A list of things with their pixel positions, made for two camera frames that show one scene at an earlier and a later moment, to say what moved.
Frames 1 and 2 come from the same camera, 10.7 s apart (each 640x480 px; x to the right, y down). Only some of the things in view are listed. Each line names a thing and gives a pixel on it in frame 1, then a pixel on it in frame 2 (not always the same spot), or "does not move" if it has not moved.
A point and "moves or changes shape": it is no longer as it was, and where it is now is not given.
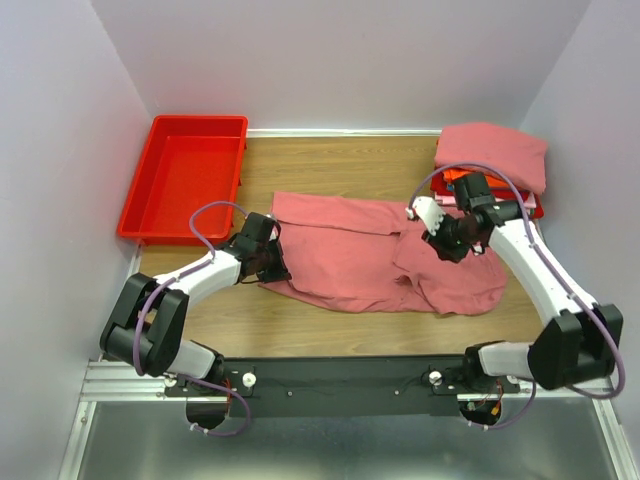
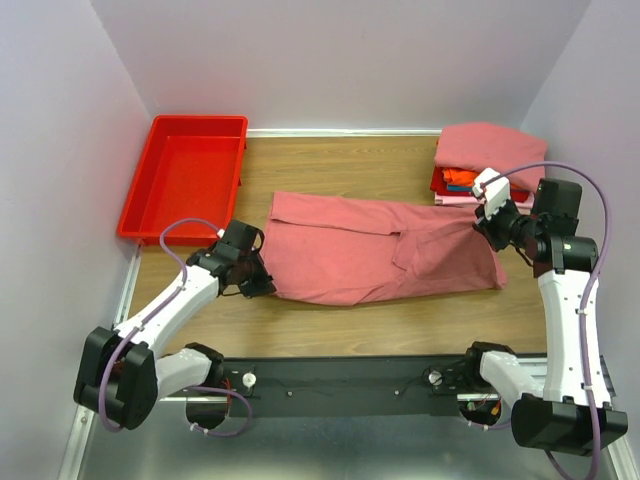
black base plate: (343, 387) does not move
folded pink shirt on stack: (520, 156) does not move
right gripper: (443, 251) -> (487, 226)
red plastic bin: (188, 161) does not move
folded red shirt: (439, 185) does not move
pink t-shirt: (373, 255) moves or changes shape
